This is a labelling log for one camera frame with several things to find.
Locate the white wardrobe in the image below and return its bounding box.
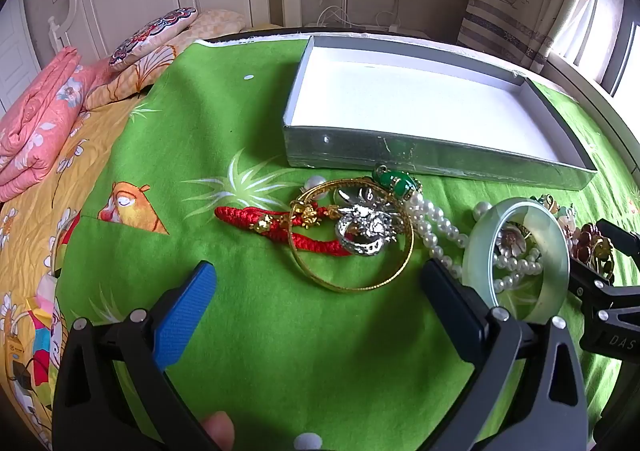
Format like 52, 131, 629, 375
0, 0, 42, 118

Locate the checkered peach pillow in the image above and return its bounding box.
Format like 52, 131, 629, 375
192, 8, 249, 40

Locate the floral patterned pillow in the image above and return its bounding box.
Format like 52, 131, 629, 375
109, 7, 198, 69

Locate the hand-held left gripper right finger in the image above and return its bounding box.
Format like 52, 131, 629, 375
421, 258, 590, 451

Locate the yellow cartoon bedsheet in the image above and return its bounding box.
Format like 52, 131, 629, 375
0, 96, 166, 438

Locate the red braided bracelet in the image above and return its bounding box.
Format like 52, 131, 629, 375
215, 204, 353, 258

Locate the dark red bead bracelet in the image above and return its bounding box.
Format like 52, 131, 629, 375
570, 222, 617, 278

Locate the colourful bead bracelet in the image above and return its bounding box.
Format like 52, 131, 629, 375
530, 194, 582, 233

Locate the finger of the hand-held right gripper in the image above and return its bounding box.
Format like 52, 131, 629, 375
595, 220, 640, 259
567, 258, 640, 327

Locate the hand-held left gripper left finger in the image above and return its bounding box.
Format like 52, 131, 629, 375
52, 260, 221, 451

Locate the white charger cable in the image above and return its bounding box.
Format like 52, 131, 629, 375
315, 0, 407, 30

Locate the silver ornament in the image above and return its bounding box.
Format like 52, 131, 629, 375
334, 186, 401, 257

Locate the pink folded quilt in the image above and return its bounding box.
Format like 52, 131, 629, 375
0, 47, 117, 203

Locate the gold bangle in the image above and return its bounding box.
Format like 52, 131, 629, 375
288, 178, 416, 293

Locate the white pearl necklace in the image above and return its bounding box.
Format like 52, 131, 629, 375
404, 191, 544, 298

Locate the pale jade bangle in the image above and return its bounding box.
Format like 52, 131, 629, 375
462, 198, 572, 323

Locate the green jade pendant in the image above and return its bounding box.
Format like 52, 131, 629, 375
372, 165, 422, 200

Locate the green printed cloth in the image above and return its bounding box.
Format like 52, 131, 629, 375
52, 38, 640, 451

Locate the silver cardboard box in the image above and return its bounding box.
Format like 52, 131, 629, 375
281, 34, 599, 191

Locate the person's left hand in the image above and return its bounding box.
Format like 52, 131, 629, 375
201, 412, 236, 451

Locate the metal flower brooch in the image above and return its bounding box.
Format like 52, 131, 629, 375
495, 225, 532, 255

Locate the window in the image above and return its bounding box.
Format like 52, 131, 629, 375
550, 0, 640, 98

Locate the yellow fan-print pillow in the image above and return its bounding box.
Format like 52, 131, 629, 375
82, 42, 182, 111

